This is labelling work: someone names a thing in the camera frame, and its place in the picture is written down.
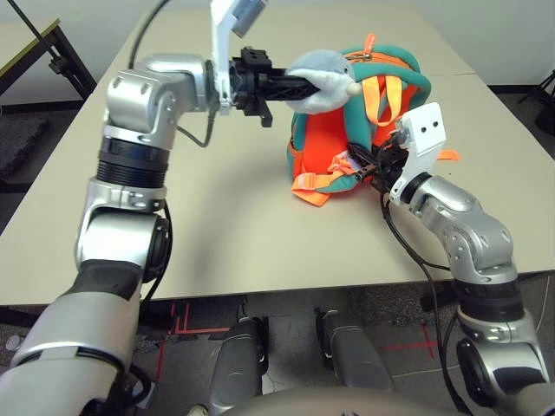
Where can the grey robot torso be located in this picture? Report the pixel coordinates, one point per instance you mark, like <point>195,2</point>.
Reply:
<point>342,405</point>

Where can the black tripod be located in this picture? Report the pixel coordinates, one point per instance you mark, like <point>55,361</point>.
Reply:
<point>544,86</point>

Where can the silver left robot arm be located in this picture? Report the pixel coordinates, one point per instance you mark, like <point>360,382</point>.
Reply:
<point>112,242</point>

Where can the orange and teal backpack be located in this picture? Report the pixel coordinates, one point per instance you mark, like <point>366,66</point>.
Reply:
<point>321,147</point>

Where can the black foam floor mat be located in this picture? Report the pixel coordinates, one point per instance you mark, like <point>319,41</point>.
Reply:
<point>21,143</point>

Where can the grey robot leg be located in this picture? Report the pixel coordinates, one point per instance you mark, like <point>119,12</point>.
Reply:
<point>353,351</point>
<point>238,364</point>

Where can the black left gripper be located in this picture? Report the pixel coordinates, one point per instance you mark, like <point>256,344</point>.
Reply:
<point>249,82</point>

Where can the grey white plush dolphin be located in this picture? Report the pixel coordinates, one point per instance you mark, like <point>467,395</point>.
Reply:
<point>329,73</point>

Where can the white perforated shoe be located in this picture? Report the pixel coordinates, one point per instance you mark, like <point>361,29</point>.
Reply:
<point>200,410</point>

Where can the small round grey disc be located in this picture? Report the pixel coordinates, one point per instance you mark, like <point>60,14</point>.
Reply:
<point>14,343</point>

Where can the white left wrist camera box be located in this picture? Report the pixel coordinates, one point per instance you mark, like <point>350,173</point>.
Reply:
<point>221,52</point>

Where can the black framed side table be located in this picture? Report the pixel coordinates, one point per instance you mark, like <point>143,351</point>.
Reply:
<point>73,60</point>

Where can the black table foot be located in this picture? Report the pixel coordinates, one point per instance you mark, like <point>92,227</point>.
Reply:
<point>435,303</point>
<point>19,315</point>

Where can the grey left robot leg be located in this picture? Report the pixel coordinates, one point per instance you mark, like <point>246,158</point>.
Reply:
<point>238,364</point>

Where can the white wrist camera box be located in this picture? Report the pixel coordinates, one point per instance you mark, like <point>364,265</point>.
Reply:
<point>422,130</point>
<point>221,52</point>

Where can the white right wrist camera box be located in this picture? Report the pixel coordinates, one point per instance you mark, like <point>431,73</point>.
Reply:
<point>422,130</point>

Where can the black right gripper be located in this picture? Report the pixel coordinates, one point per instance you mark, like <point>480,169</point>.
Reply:
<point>388,171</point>

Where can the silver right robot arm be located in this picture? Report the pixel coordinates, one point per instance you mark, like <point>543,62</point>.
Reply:
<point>472,234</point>

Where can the black pole with clamp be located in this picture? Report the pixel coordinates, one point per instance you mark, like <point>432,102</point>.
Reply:
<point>56,66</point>

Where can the grey right robot leg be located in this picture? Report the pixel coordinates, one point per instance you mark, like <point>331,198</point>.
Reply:
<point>353,351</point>

